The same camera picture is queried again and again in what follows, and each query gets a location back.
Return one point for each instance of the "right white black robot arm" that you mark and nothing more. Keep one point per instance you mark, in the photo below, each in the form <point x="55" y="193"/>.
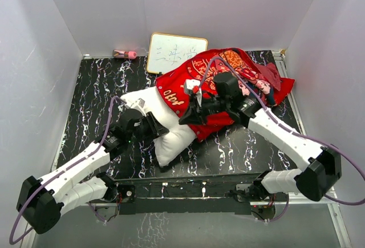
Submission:
<point x="318" y="167"/>

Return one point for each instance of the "pink whiteboard marker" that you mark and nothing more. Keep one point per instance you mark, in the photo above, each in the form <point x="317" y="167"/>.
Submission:
<point x="124" y="54"/>

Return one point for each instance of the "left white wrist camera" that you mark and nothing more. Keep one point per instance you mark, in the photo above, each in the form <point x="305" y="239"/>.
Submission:
<point x="137" y="104"/>

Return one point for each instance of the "aluminium frame rail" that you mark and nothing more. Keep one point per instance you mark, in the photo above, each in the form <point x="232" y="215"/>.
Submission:
<point x="208" y="92"/>

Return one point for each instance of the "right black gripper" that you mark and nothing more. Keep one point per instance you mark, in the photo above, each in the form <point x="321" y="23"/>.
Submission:
<point x="194" y="116"/>

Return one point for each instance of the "red patterned pillowcase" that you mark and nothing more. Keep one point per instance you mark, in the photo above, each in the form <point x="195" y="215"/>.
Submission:
<point x="208" y="91"/>

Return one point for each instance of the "small yellow-framed whiteboard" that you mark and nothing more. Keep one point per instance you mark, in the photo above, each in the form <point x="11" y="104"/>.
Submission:
<point x="167" y="51"/>

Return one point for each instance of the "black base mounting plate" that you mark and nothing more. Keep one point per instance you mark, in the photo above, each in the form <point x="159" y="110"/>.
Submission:
<point x="222" y="193"/>

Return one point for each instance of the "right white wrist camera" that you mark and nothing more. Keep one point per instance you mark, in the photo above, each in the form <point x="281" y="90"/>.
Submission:
<point x="192" y="87"/>

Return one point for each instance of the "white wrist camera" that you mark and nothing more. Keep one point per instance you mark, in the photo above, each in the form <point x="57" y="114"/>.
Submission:
<point x="137" y="104"/>
<point x="192" y="87"/>

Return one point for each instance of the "white pillow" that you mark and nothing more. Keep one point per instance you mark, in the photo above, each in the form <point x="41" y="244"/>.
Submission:
<point x="174" y="138"/>

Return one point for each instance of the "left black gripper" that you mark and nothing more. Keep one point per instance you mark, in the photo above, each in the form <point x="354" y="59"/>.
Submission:
<point x="156" y="129"/>

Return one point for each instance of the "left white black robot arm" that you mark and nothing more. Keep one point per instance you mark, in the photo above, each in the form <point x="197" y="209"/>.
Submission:
<point x="42" y="201"/>

